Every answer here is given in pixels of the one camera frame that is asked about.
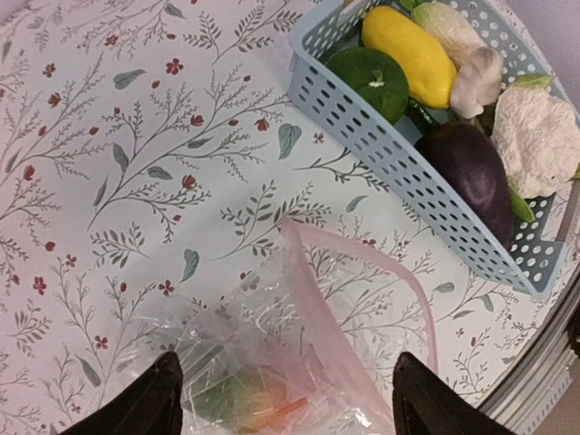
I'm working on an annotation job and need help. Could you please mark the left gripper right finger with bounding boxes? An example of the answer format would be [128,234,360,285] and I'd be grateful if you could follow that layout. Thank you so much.
[392,352,514,435]

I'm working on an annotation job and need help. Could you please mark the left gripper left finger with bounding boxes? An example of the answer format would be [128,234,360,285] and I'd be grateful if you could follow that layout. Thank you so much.
[63,352,183,435]

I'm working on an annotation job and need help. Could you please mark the clear zip top bag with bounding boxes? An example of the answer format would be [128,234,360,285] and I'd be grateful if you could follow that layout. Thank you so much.
[115,220,439,434]

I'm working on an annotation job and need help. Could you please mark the purple fake eggplant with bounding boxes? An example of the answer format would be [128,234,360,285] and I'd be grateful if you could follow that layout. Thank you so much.
[415,121,515,247]

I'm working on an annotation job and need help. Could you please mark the white fake cauliflower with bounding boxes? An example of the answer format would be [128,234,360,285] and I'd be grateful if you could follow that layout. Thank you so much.
[491,74,579,223]

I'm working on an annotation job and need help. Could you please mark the green fake cucumber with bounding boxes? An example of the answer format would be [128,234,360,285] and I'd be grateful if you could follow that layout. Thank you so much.
[405,99,440,131]

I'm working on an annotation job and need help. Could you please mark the white fake garlic bulb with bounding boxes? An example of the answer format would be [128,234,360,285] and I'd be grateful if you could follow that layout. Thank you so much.
[449,47,504,120]

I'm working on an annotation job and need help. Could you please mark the orange green fake fruit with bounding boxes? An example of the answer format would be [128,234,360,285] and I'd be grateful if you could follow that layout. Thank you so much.
[181,367,309,434]

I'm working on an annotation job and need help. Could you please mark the light blue plastic basket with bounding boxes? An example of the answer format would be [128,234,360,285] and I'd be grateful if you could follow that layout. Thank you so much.
[289,1,565,299]

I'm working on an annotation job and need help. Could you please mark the floral patterned table mat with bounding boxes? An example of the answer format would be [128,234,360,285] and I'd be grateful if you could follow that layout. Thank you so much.
[1,1,579,434]

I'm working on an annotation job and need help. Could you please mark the aluminium rail frame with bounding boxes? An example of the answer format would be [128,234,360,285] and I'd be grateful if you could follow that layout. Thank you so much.
[478,271,579,434]

